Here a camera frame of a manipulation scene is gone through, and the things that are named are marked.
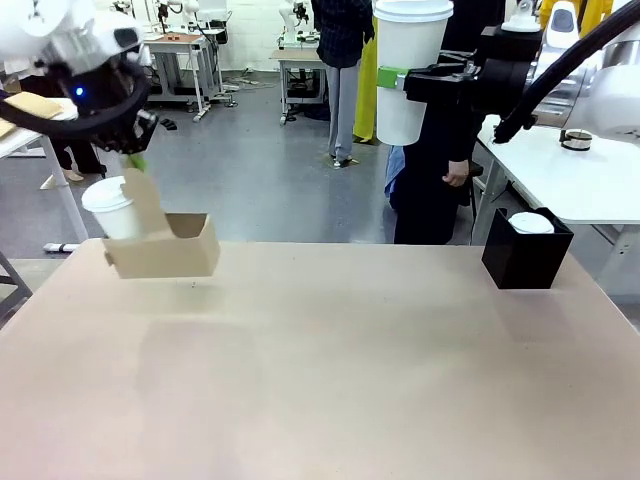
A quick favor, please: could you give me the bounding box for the black square box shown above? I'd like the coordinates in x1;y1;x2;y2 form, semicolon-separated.
480;206;575;292

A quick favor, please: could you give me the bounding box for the tall white lidded paper cup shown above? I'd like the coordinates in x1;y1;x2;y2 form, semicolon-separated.
373;0;455;148

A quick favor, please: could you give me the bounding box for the small desk with cardboard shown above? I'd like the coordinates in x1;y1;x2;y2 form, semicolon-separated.
271;46;332;127

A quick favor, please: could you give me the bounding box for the brown cardboard cup carrier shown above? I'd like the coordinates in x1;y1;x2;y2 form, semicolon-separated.
101;166;222;281

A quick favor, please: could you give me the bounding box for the large brown paper envelope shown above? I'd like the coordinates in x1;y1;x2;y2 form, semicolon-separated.
3;91;65;122

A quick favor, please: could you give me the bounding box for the black sleeved right arm cable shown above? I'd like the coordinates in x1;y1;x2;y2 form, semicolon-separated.
492;3;640;145

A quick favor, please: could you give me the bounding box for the blue cloth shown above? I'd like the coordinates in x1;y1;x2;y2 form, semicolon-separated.
383;143;407;207

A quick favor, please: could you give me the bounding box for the person in yellow coat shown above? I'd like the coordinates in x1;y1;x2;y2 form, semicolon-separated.
352;33;382;145

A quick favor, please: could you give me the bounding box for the person's left hand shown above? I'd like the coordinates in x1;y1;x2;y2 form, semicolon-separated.
441;159;472;190

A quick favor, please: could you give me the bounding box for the large white table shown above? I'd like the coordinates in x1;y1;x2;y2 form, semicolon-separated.
476;113;640;304

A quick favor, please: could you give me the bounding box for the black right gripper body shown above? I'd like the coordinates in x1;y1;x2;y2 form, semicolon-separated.
471;27;545;115

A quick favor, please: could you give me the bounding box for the person in dark shirt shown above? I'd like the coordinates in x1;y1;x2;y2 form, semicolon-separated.
311;0;377;168

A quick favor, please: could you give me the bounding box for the white lid in black box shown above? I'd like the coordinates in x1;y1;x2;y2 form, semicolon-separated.
507;211;556;236

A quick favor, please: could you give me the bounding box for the grey workbench with red mat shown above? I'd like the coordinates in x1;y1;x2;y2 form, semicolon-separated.
141;28;227;123

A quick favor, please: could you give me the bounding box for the black sleeved left arm cable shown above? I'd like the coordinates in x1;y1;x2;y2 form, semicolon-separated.
0;74;152;140

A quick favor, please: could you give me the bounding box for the black sleeved arm cable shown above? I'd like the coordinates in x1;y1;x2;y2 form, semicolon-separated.
0;74;152;140
492;3;640;145

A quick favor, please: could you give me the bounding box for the round metal spool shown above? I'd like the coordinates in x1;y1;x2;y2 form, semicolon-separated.
559;128;594;152

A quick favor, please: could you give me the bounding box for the person in black hoodie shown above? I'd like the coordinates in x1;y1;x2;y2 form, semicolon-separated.
392;0;507;247

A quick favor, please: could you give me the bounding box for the white side table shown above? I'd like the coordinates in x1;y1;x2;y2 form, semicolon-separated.
0;97;92;242

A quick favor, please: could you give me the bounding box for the small white lidded paper cup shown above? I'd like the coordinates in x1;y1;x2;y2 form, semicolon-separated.
80;175;147;242

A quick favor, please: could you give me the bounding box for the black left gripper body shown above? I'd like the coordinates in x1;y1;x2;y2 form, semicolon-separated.
63;53;152;147

